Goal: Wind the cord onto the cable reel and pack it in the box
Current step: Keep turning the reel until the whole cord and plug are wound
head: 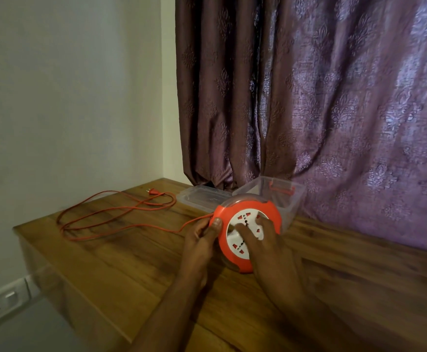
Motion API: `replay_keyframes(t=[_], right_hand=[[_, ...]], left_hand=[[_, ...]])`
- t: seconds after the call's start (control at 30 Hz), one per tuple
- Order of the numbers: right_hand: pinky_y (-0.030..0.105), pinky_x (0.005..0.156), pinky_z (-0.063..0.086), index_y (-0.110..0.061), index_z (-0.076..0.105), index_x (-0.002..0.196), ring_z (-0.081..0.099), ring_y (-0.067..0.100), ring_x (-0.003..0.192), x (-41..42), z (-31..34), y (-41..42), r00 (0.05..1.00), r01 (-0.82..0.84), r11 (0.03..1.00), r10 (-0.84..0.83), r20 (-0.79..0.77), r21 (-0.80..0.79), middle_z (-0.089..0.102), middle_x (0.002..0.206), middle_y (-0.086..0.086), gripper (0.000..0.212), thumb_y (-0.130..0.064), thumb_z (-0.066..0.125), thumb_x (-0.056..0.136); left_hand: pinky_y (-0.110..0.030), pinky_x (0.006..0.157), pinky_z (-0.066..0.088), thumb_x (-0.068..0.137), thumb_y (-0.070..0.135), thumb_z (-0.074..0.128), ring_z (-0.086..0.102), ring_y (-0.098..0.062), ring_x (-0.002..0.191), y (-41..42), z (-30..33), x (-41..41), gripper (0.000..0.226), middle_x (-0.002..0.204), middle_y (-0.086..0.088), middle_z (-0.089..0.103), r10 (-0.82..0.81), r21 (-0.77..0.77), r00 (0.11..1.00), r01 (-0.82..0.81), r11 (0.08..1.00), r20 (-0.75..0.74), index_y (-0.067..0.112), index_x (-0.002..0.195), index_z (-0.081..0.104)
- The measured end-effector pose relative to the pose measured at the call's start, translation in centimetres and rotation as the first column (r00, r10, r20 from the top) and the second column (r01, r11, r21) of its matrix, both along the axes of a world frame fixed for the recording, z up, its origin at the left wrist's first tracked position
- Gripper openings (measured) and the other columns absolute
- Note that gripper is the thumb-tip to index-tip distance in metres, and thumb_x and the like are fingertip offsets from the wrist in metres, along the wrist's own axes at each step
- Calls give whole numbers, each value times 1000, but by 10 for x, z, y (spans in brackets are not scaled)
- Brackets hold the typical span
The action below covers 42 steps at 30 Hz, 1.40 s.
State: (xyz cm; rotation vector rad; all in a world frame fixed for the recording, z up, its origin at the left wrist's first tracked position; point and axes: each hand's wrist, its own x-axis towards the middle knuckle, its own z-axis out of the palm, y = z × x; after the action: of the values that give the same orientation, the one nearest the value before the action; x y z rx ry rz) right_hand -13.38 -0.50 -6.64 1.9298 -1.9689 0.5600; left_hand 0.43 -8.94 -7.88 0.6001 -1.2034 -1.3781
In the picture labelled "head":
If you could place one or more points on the white wall socket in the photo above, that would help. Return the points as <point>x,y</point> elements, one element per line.
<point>1,306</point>

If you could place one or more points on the person's right hand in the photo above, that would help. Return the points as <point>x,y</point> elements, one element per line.
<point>275,263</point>

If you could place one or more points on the clear plastic box lid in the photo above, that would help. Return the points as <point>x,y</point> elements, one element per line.
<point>202,197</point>

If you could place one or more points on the clear plastic storage box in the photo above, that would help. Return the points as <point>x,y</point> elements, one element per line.
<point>294,201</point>

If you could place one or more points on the purple patterned curtain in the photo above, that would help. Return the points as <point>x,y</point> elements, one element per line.
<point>345,106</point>

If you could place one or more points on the orange extension cord reel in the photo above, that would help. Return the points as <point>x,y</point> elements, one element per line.
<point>235,208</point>

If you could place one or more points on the person's left forearm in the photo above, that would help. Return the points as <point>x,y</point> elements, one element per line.
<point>166,318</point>

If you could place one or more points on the person's left hand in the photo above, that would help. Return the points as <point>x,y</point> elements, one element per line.
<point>197,256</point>

